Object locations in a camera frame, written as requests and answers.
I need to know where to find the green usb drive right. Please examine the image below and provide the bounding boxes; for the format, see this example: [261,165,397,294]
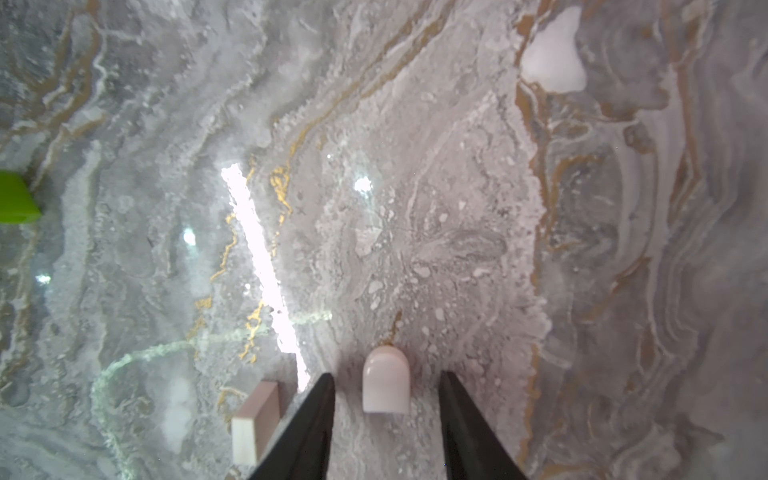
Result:
[0,170,42,224]

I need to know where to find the white usb drive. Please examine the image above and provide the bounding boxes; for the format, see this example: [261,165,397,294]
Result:
[231,381,281,466]

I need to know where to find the white usb cap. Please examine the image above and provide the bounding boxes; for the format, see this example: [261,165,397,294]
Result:
[362,345,411,415]

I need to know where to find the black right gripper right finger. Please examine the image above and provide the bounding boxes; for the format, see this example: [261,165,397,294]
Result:
[438,371,527,480]

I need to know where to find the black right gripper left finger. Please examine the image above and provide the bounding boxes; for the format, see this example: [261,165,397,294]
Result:
[249,373,336,480]

